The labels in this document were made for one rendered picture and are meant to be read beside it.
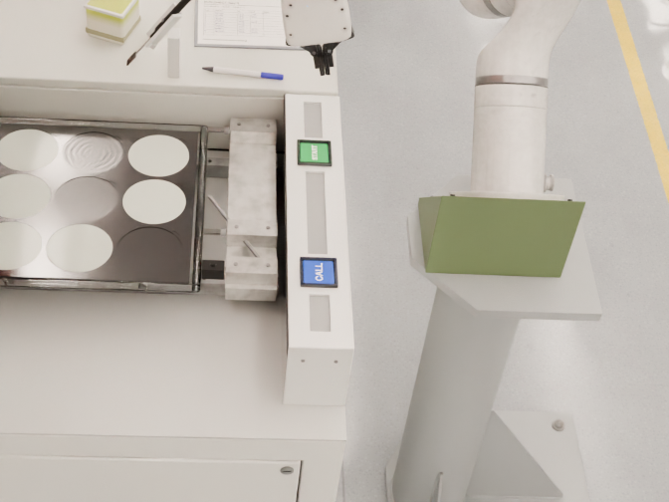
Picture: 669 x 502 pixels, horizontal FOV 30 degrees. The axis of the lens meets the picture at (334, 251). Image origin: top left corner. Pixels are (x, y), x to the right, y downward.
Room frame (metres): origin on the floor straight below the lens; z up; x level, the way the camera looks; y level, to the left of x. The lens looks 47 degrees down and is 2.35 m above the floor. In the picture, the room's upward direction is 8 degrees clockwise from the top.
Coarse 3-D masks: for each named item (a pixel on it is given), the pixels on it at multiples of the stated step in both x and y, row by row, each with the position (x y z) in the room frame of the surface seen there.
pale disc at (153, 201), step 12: (144, 180) 1.45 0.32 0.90; (156, 180) 1.45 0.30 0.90; (132, 192) 1.42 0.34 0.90; (144, 192) 1.42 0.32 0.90; (156, 192) 1.42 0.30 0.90; (168, 192) 1.43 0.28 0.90; (180, 192) 1.43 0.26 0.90; (132, 204) 1.39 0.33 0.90; (144, 204) 1.39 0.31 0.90; (156, 204) 1.40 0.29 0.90; (168, 204) 1.40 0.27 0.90; (180, 204) 1.40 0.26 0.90; (132, 216) 1.36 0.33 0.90; (144, 216) 1.37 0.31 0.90; (156, 216) 1.37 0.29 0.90; (168, 216) 1.37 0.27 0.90
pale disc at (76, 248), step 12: (72, 228) 1.32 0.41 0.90; (84, 228) 1.32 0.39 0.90; (96, 228) 1.33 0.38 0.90; (60, 240) 1.29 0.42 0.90; (72, 240) 1.30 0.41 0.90; (84, 240) 1.30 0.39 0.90; (96, 240) 1.30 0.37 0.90; (108, 240) 1.31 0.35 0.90; (48, 252) 1.27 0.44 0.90; (60, 252) 1.27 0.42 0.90; (72, 252) 1.27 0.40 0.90; (84, 252) 1.27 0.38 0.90; (96, 252) 1.28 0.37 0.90; (108, 252) 1.28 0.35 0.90; (60, 264) 1.24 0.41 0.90; (72, 264) 1.25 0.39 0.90; (84, 264) 1.25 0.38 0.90; (96, 264) 1.25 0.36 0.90
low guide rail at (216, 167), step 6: (210, 162) 1.56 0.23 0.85; (216, 162) 1.56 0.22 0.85; (222, 162) 1.57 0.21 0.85; (228, 162) 1.57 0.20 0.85; (276, 162) 1.58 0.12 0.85; (210, 168) 1.56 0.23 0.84; (216, 168) 1.56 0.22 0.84; (222, 168) 1.56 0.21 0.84; (228, 168) 1.56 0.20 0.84; (276, 168) 1.57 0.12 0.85; (210, 174) 1.56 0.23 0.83; (216, 174) 1.56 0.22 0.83; (222, 174) 1.56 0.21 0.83; (228, 174) 1.56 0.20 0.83; (276, 174) 1.57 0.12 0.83
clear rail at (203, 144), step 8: (200, 136) 1.57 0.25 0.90; (200, 144) 1.55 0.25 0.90; (200, 152) 1.53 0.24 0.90; (200, 160) 1.51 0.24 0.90; (200, 168) 1.49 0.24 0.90; (200, 176) 1.47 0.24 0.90; (200, 184) 1.45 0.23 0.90; (200, 192) 1.43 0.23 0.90; (200, 208) 1.40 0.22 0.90; (200, 216) 1.38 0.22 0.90; (200, 224) 1.36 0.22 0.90; (200, 232) 1.35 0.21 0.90; (200, 240) 1.33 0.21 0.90; (200, 248) 1.31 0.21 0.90; (200, 256) 1.30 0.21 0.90; (200, 264) 1.28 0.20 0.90; (192, 272) 1.27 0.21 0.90; (200, 272) 1.27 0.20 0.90; (192, 280) 1.25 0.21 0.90; (200, 280) 1.25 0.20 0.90
